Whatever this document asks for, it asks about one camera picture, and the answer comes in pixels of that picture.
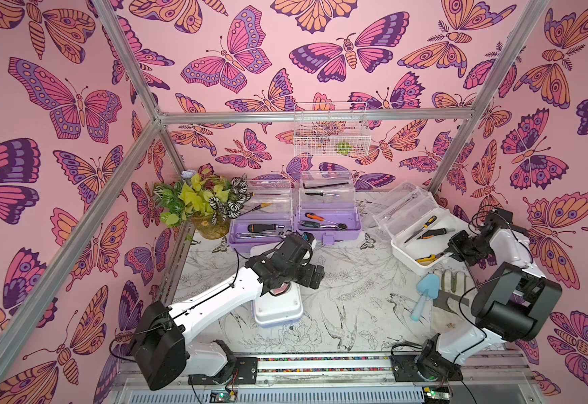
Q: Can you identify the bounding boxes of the blue white toolbox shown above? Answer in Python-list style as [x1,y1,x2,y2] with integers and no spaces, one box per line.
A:
[252,283,304,328]

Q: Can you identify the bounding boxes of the white clear-lid toolbox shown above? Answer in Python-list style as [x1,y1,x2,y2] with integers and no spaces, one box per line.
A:
[364,182,468,277]

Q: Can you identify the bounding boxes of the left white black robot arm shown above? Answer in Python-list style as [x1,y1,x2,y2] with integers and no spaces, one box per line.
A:
[129,232,325,391]

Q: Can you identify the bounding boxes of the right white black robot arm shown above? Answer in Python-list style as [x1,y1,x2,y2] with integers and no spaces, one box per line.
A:
[415,209,563,381]

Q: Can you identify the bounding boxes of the black orange screwdriver in white box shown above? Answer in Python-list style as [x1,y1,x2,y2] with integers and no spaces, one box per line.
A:
[417,228,455,240]

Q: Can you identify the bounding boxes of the black yellow screwdriver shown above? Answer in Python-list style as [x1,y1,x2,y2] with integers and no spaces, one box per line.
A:
[405,215,437,243]

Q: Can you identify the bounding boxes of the left purple toolbox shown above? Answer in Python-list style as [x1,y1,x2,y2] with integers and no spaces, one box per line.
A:
[228,178,294,254]

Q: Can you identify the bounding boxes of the purple toolbox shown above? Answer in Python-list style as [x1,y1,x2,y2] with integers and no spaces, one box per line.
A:
[228,178,294,254]
[295,171,362,246]

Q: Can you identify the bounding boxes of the middle purple toolbox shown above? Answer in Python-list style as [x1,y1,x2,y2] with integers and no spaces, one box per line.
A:
[295,171,362,246]

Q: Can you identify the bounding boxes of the silver wrench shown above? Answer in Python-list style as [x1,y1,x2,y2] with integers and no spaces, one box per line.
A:
[383,192,418,220]

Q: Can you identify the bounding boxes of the potted green plant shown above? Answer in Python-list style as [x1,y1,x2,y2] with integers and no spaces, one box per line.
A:
[154,171,252,240]

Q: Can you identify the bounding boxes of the yellow handled pliers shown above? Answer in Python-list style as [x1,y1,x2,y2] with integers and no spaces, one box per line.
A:
[415,251,451,266]

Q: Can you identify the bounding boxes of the white wire basket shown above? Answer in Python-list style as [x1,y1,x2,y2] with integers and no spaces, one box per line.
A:
[292,109,371,158]

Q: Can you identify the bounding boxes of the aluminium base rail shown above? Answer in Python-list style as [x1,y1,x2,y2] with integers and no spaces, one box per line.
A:
[106,351,547,403]

